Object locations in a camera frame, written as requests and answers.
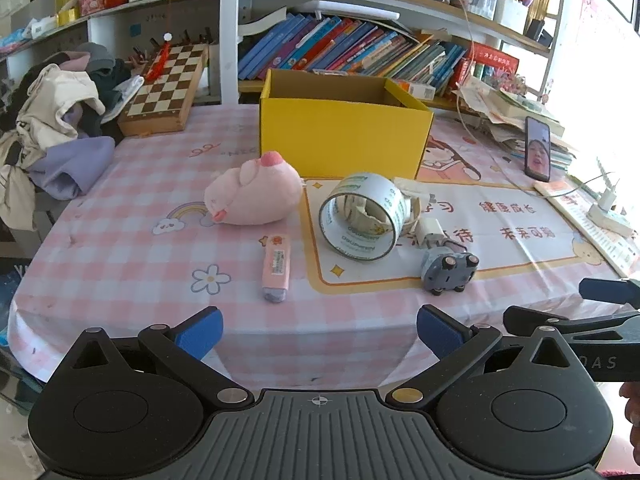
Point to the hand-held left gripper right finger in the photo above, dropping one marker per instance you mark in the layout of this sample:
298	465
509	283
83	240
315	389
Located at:
440	330

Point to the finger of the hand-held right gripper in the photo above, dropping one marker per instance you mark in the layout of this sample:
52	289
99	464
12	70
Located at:
607	291
535	321

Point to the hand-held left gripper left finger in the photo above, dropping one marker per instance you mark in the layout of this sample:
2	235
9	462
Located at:
200	332

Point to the grey toy car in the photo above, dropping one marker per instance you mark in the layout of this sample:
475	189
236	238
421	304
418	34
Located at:
442	267

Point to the white charger plug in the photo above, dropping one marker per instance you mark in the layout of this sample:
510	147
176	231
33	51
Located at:
430	230

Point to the pink correction tape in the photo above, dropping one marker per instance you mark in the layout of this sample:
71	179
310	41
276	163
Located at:
275	265

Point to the pink pig plush toy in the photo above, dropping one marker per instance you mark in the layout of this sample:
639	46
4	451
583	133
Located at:
260	195

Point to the clear packing tape roll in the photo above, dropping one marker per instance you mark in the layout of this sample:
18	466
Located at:
360	185

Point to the yellow cardboard box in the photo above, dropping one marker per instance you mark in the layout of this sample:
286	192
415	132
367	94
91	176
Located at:
340	135

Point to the person's right hand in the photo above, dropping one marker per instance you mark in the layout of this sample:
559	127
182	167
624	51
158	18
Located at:
631	410

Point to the white power strip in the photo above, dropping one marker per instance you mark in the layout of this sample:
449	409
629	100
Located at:
607	221

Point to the white plug adapter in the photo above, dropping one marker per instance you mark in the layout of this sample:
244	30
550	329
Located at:
607	196

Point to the pink checked printed tablecloth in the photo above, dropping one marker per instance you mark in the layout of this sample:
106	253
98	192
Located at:
125	260

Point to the black standing smartphone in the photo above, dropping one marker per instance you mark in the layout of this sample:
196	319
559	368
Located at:
537	150

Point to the stack of books and papers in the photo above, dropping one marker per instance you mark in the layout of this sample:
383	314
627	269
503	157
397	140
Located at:
505	110

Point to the lavender garment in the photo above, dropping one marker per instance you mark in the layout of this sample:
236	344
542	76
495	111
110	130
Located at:
75	165

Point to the orange white carton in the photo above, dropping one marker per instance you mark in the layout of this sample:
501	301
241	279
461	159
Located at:
415	90

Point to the wooden chessboard box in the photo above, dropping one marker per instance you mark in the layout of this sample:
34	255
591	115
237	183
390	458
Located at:
165	90

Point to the red book box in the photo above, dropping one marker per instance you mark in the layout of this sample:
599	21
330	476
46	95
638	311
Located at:
495	60

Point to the dark garment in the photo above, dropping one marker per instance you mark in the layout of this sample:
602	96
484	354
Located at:
107	82

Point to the small black box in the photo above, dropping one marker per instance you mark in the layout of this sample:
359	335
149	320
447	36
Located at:
537	32

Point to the pile of clothes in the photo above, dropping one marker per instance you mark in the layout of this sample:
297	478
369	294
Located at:
50	105

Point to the red tassel ornament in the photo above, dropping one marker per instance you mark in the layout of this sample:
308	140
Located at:
159	62

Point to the white pen holder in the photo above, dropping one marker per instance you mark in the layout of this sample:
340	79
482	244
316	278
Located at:
511	14

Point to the grey garment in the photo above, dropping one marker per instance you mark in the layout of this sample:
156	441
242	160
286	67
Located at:
97	52

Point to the row of colourful books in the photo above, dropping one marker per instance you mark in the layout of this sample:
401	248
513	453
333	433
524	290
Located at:
350	45

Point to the white bookshelf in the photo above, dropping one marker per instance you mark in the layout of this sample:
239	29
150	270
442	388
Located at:
228	35

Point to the clear pen holder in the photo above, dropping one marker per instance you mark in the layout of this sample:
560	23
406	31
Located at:
484	2

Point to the small yellow box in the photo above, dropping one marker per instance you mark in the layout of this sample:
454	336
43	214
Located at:
70	16

